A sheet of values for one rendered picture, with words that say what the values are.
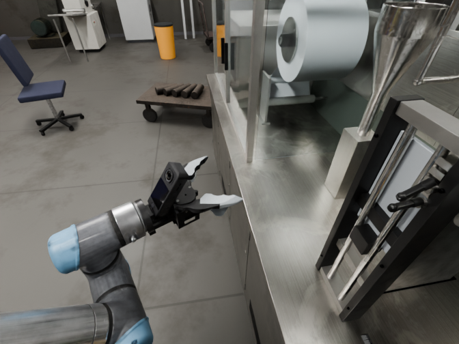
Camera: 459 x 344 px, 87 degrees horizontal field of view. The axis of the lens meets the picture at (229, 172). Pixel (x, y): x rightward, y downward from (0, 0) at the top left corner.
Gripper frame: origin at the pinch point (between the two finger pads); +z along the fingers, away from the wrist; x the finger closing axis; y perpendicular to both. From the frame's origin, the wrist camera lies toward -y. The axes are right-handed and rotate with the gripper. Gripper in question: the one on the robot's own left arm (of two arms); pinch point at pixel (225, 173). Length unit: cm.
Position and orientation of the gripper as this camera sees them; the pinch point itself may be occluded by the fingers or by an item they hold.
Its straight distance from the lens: 56.1
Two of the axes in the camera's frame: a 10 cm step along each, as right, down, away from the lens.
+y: -0.8, 6.8, 7.3
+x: 5.6, 6.4, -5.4
